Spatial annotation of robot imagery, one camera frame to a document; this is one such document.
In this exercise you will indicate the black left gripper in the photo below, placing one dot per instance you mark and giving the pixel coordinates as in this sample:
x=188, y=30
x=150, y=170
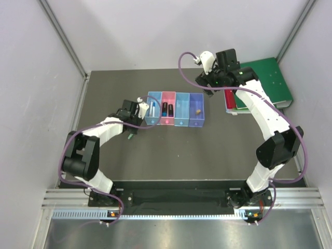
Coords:
x=133, y=130

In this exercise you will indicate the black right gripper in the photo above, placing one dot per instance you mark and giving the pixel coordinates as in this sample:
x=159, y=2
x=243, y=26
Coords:
x=204, y=79

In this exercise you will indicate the red clip folder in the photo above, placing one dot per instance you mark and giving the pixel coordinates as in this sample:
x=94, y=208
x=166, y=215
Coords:
x=230, y=100

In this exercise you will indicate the black blue highlighter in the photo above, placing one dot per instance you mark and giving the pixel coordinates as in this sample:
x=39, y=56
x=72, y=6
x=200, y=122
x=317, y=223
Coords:
x=164, y=109

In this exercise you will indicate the pink drawer box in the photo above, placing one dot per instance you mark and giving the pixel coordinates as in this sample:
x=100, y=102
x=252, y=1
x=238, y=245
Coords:
x=170, y=98

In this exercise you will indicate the green spiral notebook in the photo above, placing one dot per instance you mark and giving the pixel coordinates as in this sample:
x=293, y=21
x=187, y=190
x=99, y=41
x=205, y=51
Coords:
x=235, y=111

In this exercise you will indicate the black purple highlighter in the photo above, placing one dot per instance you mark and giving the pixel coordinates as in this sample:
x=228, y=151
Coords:
x=170, y=110

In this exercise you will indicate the green ring binder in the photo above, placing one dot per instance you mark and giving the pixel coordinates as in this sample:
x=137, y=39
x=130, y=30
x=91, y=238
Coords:
x=272, y=81

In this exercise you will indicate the purple drawer box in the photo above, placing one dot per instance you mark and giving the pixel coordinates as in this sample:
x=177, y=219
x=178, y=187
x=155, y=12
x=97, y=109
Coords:
x=196, y=102

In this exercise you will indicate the orange white marker pen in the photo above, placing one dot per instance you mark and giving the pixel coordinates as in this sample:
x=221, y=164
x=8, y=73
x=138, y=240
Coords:
x=151, y=109

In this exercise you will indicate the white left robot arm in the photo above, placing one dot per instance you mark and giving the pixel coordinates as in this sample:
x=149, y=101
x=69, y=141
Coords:
x=82, y=155

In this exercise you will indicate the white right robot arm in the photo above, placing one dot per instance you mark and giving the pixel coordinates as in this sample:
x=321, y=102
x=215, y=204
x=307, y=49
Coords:
x=280, y=144

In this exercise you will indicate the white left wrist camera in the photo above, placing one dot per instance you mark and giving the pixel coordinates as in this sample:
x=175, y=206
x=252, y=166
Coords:
x=143, y=107

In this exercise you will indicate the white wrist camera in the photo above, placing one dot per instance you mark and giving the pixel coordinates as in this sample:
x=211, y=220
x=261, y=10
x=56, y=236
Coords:
x=143, y=107
x=206, y=59

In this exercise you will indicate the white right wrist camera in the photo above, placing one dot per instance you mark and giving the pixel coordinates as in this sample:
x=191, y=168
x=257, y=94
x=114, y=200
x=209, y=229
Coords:
x=206, y=59

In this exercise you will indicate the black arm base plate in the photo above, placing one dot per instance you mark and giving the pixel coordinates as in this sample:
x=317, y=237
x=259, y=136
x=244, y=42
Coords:
x=185, y=197

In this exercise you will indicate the grey slotted cable duct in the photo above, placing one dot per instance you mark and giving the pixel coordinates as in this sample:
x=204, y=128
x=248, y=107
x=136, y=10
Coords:
x=111, y=215

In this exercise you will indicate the aluminium frame post right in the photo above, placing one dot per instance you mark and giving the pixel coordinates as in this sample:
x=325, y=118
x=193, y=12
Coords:
x=296, y=27

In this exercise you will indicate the aluminium frame post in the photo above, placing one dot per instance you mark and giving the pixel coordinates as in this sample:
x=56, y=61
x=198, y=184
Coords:
x=45, y=6
x=296, y=27

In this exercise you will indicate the aluminium frame post left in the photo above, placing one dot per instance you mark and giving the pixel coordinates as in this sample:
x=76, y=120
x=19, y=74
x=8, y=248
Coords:
x=45, y=6

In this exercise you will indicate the aluminium front rail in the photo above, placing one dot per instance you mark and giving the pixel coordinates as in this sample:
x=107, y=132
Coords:
x=282, y=198

